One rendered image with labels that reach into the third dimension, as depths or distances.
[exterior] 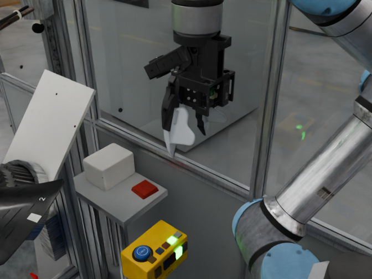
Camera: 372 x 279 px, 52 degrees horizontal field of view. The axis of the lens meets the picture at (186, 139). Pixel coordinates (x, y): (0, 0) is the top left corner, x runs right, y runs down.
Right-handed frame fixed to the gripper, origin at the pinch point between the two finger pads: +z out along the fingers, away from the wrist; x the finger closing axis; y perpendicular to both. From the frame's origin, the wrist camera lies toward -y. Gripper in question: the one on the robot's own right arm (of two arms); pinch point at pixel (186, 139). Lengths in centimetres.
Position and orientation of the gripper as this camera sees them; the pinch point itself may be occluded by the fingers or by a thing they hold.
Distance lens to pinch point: 68.3
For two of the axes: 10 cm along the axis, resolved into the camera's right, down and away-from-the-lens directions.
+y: 7.7, 3.4, -5.4
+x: 6.3, -4.1, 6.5
